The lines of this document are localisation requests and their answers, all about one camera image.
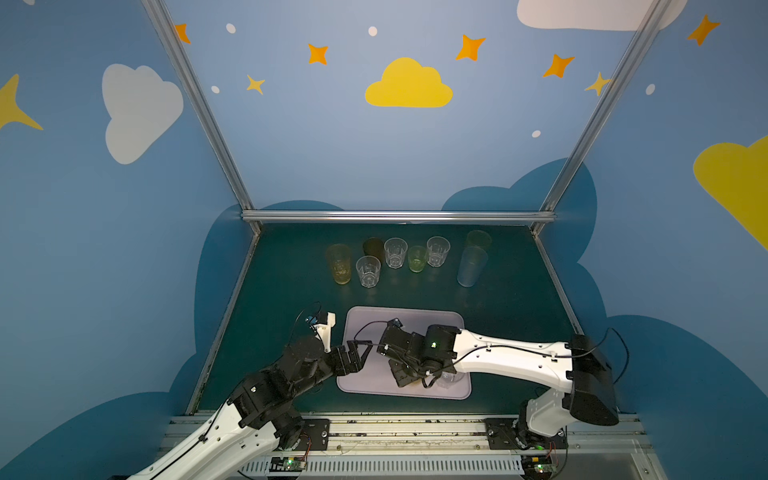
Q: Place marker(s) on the left green circuit board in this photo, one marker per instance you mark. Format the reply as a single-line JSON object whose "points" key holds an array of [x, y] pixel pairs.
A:
{"points": [[287, 465]]}

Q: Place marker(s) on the aluminium corner post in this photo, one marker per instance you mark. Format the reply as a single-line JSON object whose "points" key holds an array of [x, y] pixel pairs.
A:
{"points": [[633, 56], [161, 20]]}

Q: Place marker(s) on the dark olive cup back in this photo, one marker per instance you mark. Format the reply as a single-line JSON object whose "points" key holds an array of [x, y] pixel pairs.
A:
{"points": [[374, 246]]}

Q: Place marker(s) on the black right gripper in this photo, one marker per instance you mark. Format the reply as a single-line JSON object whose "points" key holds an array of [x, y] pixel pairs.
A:
{"points": [[393, 345]]}

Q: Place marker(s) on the clear faceted glass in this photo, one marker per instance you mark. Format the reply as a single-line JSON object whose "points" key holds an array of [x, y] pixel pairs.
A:
{"points": [[438, 248], [395, 252], [368, 269], [448, 379]]}

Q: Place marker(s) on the small green cup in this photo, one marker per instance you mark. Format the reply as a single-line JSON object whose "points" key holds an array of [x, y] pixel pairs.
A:
{"points": [[417, 257]]}

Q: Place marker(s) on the aluminium left corner post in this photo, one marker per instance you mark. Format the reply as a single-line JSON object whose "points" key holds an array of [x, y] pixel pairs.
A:
{"points": [[161, 20]]}

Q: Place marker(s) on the clear faceted glass back middle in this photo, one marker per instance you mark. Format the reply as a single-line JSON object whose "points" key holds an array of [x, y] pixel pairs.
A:
{"points": [[395, 252]]}

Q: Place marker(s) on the tall pale blue cup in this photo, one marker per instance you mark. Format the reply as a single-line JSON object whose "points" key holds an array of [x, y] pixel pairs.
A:
{"points": [[472, 264]]}

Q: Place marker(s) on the green circuit board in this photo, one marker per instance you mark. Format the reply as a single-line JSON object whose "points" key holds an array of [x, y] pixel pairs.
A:
{"points": [[287, 465], [537, 468]]}

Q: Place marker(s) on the aluminium front rail base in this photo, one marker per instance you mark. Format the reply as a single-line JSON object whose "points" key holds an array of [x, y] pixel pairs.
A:
{"points": [[431, 446]]}

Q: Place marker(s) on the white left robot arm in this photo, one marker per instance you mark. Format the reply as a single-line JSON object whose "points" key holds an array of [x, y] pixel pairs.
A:
{"points": [[258, 416]]}

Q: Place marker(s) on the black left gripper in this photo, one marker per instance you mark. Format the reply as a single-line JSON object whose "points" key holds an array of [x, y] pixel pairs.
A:
{"points": [[347, 357]]}

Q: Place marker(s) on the right green circuit board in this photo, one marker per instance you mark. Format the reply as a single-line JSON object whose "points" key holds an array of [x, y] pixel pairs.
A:
{"points": [[537, 468]]}

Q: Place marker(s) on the lilac plastic tray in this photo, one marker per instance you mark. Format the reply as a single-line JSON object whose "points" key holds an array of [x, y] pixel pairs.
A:
{"points": [[376, 377]]}

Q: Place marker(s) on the clear faceted glass back right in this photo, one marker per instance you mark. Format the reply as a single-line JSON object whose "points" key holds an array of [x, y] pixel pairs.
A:
{"points": [[438, 248]]}

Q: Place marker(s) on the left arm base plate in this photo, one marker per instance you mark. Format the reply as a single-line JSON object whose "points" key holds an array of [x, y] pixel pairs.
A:
{"points": [[313, 436]]}

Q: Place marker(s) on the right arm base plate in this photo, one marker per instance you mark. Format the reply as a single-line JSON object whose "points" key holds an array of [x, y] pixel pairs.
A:
{"points": [[506, 434]]}

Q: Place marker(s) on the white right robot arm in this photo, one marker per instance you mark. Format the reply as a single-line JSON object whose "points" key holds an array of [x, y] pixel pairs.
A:
{"points": [[577, 377]]}

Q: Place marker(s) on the aluminium right corner post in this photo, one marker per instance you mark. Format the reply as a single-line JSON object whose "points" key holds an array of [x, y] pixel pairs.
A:
{"points": [[633, 56]]}

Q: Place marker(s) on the green tinted cup back right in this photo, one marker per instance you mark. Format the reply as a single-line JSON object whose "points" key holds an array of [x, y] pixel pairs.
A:
{"points": [[479, 238]]}

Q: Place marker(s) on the clear faceted glass front left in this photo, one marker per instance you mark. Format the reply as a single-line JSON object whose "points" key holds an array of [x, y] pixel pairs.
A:
{"points": [[368, 269]]}

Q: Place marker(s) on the tall yellow plastic cup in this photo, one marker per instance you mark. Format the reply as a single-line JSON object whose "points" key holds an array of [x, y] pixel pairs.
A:
{"points": [[338, 257]]}

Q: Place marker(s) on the aluminium back frame rail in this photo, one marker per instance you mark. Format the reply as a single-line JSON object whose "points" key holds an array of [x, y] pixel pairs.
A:
{"points": [[392, 217]]}

